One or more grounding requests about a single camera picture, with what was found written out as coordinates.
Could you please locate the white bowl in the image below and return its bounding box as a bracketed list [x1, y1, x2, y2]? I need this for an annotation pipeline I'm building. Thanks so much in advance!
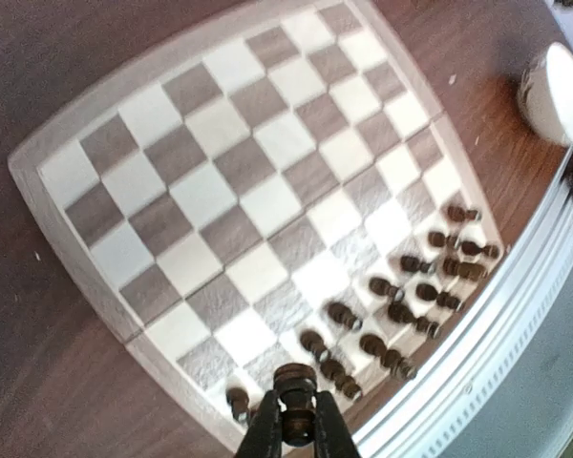
[517, 42, 573, 147]

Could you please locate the front aluminium rail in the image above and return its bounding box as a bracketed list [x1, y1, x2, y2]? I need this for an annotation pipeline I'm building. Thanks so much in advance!
[352, 147, 573, 458]

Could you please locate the dark pawn chess piece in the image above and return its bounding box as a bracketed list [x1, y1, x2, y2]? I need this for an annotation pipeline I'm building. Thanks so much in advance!
[225, 386, 250, 425]

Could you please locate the wooden chess board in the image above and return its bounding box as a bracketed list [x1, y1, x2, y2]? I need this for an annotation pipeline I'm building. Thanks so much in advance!
[9, 1, 503, 450]

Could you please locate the dark pawn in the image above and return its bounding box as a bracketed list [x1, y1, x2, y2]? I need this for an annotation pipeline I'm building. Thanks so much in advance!
[300, 329, 330, 363]
[327, 302, 363, 331]
[400, 255, 435, 275]
[446, 205, 481, 223]
[428, 231, 460, 250]
[368, 277, 405, 302]

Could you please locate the dark tall chess piece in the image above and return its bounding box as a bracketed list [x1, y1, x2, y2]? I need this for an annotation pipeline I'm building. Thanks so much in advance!
[387, 302, 441, 340]

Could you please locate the dark bishop chess piece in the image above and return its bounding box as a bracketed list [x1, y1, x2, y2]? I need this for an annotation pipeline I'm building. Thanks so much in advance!
[320, 359, 363, 401]

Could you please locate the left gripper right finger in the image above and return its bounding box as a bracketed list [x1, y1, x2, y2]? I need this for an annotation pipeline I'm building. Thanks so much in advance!
[314, 391, 358, 458]

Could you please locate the dark king chess piece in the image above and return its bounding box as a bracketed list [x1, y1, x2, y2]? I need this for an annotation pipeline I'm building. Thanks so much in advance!
[415, 282, 462, 312]

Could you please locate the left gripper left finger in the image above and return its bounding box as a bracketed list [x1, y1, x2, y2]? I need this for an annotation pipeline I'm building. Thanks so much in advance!
[236, 389, 282, 458]

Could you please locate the dark rook chess piece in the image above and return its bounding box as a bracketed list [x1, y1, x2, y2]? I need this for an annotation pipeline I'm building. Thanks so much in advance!
[459, 240, 500, 260]

